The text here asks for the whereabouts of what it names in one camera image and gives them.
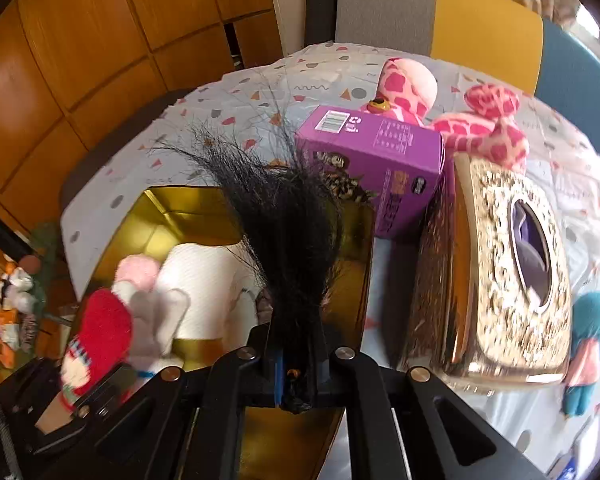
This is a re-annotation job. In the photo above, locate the white textured towel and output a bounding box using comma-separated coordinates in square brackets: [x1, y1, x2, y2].
[157, 242, 266, 343]

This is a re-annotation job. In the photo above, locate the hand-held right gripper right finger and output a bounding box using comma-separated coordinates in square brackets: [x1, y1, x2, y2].
[310, 330, 546, 480]

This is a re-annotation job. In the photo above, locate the black post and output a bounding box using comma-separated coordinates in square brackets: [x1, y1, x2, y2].
[305, 0, 348, 48]

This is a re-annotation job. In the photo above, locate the black hair wig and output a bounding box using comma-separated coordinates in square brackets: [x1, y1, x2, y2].
[150, 65, 346, 413]

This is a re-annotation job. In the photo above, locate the purple cardboard box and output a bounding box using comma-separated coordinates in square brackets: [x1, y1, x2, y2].
[294, 105, 446, 240]

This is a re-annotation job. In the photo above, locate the grey white plush toy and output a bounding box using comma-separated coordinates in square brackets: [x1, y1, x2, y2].
[115, 280, 191, 376]

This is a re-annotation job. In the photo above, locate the pink spotted giraffe plush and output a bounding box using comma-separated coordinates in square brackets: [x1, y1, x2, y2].
[357, 56, 530, 173]

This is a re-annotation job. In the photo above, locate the gold ornate tissue box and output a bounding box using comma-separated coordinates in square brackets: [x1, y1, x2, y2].
[395, 152, 573, 393]

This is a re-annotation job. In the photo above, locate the pile of small toys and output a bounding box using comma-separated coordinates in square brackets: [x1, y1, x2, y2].
[0, 255, 51, 361]

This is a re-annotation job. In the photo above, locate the blue plush doll pink dress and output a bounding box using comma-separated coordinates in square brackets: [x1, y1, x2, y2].
[562, 290, 600, 418]

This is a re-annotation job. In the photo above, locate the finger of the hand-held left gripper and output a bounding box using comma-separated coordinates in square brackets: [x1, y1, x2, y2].
[75, 364, 142, 419]

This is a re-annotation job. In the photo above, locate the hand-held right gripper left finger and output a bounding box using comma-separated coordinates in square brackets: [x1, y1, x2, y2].
[35, 322, 284, 480]

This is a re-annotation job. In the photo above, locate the gold storage box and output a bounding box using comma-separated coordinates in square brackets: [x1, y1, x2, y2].
[75, 185, 376, 480]

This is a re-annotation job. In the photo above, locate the red heart plush doll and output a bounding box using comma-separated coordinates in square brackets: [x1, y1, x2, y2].
[60, 287, 133, 408]

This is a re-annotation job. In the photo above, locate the window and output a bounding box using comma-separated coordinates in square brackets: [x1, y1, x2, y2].
[575, 0, 600, 46]

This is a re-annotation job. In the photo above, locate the wooden wardrobe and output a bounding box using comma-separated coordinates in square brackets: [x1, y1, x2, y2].
[0, 0, 286, 271]

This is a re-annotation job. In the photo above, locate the grey yellow blue headboard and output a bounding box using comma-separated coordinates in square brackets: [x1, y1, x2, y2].
[335, 0, 600, 156]

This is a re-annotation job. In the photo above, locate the blue tissue packet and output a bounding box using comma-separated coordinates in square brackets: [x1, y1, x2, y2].
[547, 452, 581, 480]

